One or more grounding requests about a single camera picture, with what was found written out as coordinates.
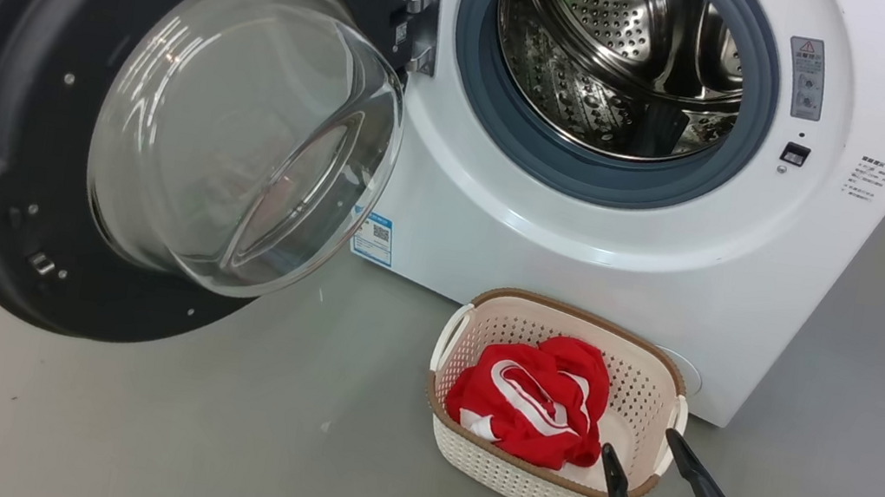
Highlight metal door hinge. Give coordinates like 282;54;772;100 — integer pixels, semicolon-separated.
395;0;445;77

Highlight stainless steel washer drum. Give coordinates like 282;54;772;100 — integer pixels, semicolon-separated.
478;0;757;177

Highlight grey warning sticker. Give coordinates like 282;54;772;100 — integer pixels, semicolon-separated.
780;35;832;122

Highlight cream laundry basket brown rim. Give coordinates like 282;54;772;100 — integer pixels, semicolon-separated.
410;278;703;497

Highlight white front-load washing machine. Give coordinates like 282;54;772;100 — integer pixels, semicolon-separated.
319;0;885;453

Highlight black glass washing machine door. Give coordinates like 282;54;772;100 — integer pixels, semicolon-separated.
0;0;445;384

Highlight grey rubber door gasket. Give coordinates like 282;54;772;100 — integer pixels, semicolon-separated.
432;0;795;231

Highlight blue energy label sticker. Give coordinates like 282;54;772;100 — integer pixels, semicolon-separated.
348;209;400;268

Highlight red and white garment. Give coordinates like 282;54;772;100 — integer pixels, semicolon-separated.
436;319;620;477

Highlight small printed text sticker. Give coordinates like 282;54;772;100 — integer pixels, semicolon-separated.
841;151;885;203

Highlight black door latch socket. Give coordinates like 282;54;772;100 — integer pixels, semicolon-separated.
778;141;812;169

